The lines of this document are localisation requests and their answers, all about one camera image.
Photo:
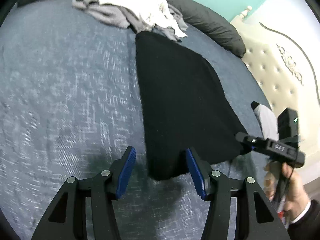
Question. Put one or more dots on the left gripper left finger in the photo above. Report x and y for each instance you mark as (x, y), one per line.
(79, 200)

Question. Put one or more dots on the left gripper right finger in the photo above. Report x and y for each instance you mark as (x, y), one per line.
(256, 218)

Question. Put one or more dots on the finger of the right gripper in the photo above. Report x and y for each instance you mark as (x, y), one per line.
(245, 139)

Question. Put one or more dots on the black sweater white trim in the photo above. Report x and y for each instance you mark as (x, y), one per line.
(184, 105)

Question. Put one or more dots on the person's right forearm sleeve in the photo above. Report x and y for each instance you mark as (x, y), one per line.
(307, 226)

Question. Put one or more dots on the person's right hand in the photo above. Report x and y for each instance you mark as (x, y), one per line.
(297, 201)

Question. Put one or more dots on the folded lilac garment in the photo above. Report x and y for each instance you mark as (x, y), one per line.
(267, 121)

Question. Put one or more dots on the cream tufted headboard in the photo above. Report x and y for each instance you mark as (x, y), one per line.
(285, 75)

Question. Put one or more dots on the grey sweatshirt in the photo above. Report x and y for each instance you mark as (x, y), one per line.
(120, 17)

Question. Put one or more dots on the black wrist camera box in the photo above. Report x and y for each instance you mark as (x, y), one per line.
(288, 128)

